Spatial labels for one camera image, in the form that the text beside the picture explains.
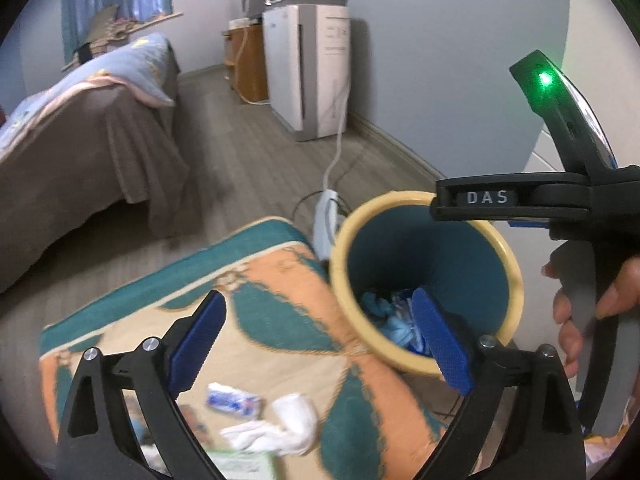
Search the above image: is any white power cable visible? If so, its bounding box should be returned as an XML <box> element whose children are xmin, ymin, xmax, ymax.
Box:
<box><xmin>321</xmin><ymin>76</ymin><xmax>352</xmax><ymax>194</ymax></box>

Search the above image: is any person's right hand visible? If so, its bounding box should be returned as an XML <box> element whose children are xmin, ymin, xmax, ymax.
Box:
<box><xmin>541</xmin><ymin>255</ymin><xmax>640</xmax><ymax>380</ymax></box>

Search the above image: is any blue wet wipes packet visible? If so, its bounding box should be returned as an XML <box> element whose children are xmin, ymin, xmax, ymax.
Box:
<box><xmin>392</xmin><ymin>289</ymin><xmax>427</xmax><ymax>356</ymax></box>

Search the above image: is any yellow rimmed teal bin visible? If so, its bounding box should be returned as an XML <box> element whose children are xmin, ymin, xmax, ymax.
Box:
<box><xmin>328</xmin><ymin>190</ymin><xmax>525</xmax><ymax>376</ymax></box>

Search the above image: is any wooden cabinet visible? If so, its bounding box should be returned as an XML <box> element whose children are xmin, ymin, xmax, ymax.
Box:
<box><xmin>222</xmin><ymin>22</ymin><xmax>272</xmax><ymax>104</ymax></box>

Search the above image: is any beige clothes pile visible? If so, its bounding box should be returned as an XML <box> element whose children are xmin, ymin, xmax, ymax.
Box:
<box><xmin>86</xmin><ymin>4</ymin><xmax>147</xmax><ymax>55</ymax></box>

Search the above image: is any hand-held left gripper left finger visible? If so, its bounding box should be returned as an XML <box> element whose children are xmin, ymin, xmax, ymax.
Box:
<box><xmin>55</xmin><ymin>289</ymin><xmax>227</xmax><ymax>480</ymax></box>

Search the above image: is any small blue white packet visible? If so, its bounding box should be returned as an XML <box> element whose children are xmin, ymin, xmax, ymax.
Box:
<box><xmin>206</xmin><ymin>382</ymin><xmax>264</xmax><ymax>419</ymax></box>

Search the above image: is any horse print quilted mat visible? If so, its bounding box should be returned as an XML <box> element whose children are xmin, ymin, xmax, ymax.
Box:
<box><xmin>40</xmin><ymin>217</ymin><xmax>451</xmax><ymax>480</ymax></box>

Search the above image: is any bed with grey cover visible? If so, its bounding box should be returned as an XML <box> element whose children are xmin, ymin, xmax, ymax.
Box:
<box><xmin>0</xmin><ymin>45</ymin><xmax>192</xmax><ymax>293</ymax></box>

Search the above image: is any wooden window sill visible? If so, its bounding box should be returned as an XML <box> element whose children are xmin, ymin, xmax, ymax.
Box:
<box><xmin>61</xmin><ymin>11</ymin><xmax>184</xmax><ymax>72</ymax></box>

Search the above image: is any white air purifier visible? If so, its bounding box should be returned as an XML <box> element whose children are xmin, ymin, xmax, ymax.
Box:
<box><xmin>262</xmin><ymin>4</ymin><xmax>352</xmax><ymax>142</ymax></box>

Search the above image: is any white power strip with cable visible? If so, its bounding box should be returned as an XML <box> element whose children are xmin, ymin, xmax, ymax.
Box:
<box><xmin>291</xmin><ymin>186</ymin><xmax>353</xmax><ymax>231</ymax></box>

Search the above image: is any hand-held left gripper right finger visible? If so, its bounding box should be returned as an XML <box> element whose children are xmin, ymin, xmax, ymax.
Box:
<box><xmin>410</xmin><ymin>286</ymin><xmax>587</xmax><ymax>480</ymax></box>

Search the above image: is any white tissue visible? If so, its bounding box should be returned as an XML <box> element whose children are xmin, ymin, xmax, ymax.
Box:
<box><xmin>220</xmin><ymin>393</ymin><xmax>319</xmax><ymax>457</ymax></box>

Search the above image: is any blue printed quilt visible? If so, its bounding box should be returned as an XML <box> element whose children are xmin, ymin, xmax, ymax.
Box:
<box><xmin>0</xmin><ymin>32</ymin><xmax>177</xmax><ymax>148</ymax></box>

